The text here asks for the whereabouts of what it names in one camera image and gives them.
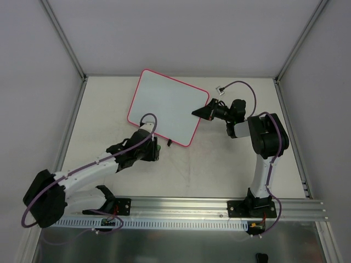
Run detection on pink-framed whiteboard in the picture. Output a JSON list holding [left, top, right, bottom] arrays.
[[127, 69, 210, 147]]

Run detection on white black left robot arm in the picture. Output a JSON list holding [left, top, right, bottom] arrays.
[[191, 99, 290, 207]]

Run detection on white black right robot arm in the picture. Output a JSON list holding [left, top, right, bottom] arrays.
[[21, 129, 161, 228]]

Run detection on black object bottom edge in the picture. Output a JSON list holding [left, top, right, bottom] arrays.
[[256, 253, 269, 263]]

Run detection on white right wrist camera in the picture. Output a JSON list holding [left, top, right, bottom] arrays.
[[139, 122, 154, 134]]

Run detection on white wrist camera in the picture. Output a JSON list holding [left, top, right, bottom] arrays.
[[216, 86, 225, 96], [139, 122, 154, 134]]

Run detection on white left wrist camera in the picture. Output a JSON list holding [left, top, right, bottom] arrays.
[[216, 86, 225, 96]]

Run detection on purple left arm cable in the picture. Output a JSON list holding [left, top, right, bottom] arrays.
[[223, 80, 287, 239]]

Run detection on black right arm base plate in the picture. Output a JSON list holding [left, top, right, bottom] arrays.
[[82, 198, 132, 216]]

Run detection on white slotted cable duct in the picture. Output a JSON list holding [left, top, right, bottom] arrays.
[[53, 216, 248, 232]]

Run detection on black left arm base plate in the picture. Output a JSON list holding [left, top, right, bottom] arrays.
[[227, 200, 277, 219]]

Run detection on aluminium mounting rail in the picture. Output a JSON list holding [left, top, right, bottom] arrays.
[[65, 196, 329, 221]]

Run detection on right aluminium frame post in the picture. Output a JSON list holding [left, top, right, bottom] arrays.
[[274, 0, 330, 83]]

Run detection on aluminium frame post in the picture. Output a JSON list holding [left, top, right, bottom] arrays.
[[39, 0, 87, 81], [274, 0, 330, 83]]

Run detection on left aluminium frame post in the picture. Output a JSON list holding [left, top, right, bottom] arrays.
[[39, 0, 87, 81]]

